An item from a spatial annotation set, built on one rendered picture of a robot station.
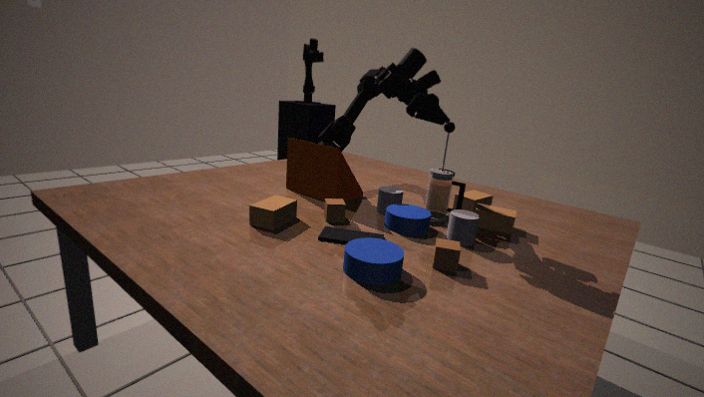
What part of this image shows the french press coffee maker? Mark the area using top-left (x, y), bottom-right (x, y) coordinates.
top-left (425, 122), bottom-right (466, 221)

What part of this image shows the blue short cylinder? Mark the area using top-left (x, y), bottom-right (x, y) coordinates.
top-left (343, 237), bottom-right (404, 285)
top-left (384, 203), bottom-right (431, 235)

